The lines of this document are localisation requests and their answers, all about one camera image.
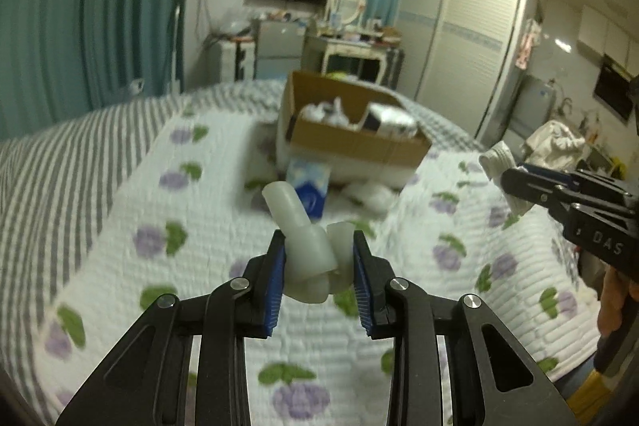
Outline wide teal curtain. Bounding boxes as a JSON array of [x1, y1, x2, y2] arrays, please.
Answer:
[[0, 0, 203, 142]]

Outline white side cabinet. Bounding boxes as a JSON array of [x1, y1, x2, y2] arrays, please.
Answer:
[[202, 34, 255, 85]]

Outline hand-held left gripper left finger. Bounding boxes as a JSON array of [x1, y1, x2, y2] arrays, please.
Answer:
[[55, 229, 288, 426]]

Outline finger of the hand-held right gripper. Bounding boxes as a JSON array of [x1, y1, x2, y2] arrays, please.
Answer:
[[500, 169, 575, 221], [518, 163, 639, 198]]

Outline clear plastic bag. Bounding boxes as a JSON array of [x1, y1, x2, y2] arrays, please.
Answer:
[[220, 7, 256, 38]]

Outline yellow bag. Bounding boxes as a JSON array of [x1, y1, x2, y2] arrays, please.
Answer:
[[569, 371, 616, 426]]

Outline white wall cabinets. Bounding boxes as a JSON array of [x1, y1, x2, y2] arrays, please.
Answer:
[[578, 4, 639, 67]]

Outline silver dark packet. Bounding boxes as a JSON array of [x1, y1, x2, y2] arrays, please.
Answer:
[[362, 103, 420, 140]]

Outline person's right hand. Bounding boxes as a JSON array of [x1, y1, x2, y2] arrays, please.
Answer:
[[598, 269, 639, 349]]

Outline pink hanging cloth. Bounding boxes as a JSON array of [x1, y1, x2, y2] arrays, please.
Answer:
[[515, 19, 542, 70]]

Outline white sock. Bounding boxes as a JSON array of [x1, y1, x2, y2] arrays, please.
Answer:
[[478, 143, 532, 214]]

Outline small grey fridge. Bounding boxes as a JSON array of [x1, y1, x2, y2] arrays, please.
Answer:
[[254, 18, 308, 81]]

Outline white cloth pile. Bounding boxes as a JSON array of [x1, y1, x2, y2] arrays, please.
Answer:
[[522, 121, 592, 167]]

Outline white plastic pipe fitting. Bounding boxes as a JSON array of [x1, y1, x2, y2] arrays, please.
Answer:
[[262, 180, 356, 304]]

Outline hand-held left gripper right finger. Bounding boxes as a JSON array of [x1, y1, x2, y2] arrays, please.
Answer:
[[352, 230, 580, 426]]

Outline floral quilted blanket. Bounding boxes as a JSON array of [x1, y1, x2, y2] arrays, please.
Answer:
[[42, 107, 607, 426]]

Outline black range hood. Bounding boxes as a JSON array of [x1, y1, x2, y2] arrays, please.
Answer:
[[593, 54, 636, 122]]

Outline white crumpled cloth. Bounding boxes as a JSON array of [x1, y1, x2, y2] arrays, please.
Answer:
[[300, 97, 363, 127]]

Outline white washing machine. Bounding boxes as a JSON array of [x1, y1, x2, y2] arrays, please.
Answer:
[[509, 74, 558, 147]]

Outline cardboard box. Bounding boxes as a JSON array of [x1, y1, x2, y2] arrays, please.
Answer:
[[276, 71, 433, 187]]

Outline white sliding wardrobe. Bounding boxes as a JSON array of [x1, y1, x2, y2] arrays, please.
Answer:
[[397, 0, 537, 142]]

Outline blue tissue packet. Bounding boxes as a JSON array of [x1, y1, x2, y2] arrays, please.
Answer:
[[286, 159, 333, 220]]

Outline white dressing table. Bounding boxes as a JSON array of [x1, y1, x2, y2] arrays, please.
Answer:
[[302, 29, 390, 85]]

